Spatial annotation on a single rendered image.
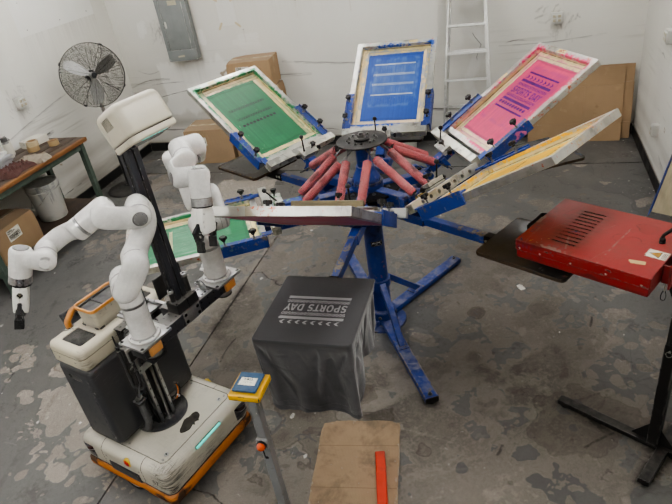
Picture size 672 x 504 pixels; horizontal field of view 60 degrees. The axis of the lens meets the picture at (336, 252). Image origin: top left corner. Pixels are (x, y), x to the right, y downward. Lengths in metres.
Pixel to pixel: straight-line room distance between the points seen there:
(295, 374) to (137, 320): 0.72
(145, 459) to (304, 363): 1.05
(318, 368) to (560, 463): 1.34
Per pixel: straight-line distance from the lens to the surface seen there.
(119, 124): 2.07
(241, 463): 3.36
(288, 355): 2.53
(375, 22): 6.62
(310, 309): 2.63
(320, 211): 2.12
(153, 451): 3.21
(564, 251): 2.63
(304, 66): 6.94
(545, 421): 3.39
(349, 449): 3.25
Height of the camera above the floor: 2.49
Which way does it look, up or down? 31 degrees down
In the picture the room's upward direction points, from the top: 9 degrees counter-clockwise
